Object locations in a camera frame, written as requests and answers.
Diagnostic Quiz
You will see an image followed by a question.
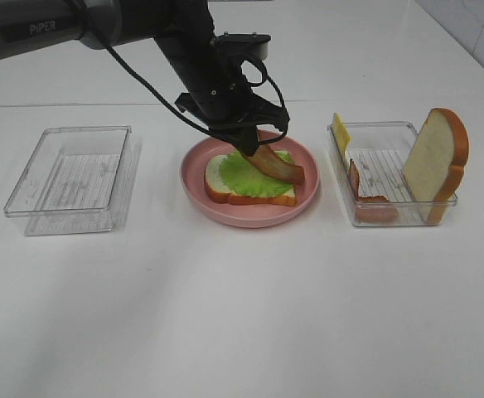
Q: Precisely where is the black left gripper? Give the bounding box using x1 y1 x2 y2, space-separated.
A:
173 45 289 157

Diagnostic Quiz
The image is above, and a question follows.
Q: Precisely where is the brown bacon strip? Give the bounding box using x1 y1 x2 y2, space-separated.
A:
243 144 305 185

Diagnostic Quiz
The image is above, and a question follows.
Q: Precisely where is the green lettuce leaf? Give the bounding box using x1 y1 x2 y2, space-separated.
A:
219 151 295 198

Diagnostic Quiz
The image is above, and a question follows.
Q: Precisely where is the bread slice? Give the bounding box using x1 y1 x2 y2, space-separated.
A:
402 108 469 225
204 154 298 207

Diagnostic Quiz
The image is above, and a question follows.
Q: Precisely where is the red bacon strip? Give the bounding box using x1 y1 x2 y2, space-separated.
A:
348 160 399 224

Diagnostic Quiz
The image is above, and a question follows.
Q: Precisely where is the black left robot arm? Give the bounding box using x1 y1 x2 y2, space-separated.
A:
0 1 289 156

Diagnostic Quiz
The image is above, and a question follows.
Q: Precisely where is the pink round plate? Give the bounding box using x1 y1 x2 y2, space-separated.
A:
180 138 320 228

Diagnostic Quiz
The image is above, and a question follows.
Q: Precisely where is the yellow cheese slice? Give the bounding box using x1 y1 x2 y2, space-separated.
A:
331 112 351 165

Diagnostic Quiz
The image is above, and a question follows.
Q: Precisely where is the clear right plastic tray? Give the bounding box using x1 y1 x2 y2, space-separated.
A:
327 121 457 227

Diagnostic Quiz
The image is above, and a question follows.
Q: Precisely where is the clear plastic tray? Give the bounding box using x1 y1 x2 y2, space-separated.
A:
327 121 457 227
3 126 140 236

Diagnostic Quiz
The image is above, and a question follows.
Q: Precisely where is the clear left plastic tray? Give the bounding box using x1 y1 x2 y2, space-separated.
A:
3 126 140 236

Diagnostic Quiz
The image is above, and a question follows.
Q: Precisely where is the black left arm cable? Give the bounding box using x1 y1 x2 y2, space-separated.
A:
70 0 289 145

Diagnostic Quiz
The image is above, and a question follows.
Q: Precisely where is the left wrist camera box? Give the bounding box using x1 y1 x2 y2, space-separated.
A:
213 32 272 61

